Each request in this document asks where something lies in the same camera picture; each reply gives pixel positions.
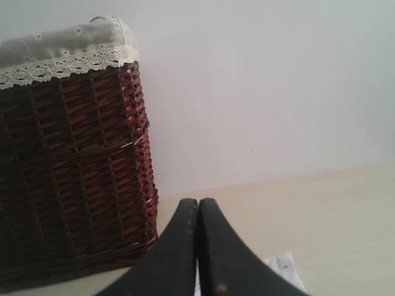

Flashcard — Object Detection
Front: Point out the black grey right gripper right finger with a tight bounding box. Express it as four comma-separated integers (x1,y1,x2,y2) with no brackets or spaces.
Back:
197,199,306,296

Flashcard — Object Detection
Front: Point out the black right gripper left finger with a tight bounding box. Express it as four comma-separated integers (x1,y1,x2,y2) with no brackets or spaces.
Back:
98,199,198,296

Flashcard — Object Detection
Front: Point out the white t-shirt red lettering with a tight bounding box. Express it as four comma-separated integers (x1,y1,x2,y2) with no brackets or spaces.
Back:
264,252,307,293

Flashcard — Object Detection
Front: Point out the dark red wicker basket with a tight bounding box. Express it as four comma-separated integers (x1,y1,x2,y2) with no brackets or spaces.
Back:
1,62,158,289

